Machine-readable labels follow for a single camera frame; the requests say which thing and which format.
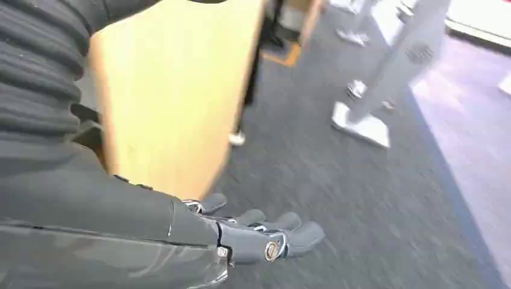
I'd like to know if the grey floor sign stand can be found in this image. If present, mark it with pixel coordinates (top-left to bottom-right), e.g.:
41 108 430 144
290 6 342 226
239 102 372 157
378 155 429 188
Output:
331 0 453 149

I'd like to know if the white floor stand base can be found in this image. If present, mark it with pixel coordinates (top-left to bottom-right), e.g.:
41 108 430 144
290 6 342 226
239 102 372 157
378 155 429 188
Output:
335 28 371 48

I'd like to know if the pale wooden desk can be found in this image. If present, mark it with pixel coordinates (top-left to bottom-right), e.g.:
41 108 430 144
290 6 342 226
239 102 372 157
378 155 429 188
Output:
88 0 266 200

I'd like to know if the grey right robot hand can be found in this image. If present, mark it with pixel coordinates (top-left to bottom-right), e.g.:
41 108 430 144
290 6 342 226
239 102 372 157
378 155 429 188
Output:
0 140 326 289

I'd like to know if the black office chair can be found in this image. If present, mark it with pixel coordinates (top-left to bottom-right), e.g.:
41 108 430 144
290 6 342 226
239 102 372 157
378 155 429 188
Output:
263 0 302 48

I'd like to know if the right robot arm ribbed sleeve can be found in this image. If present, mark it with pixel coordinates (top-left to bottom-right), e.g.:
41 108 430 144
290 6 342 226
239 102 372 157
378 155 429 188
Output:
0 0 160 163

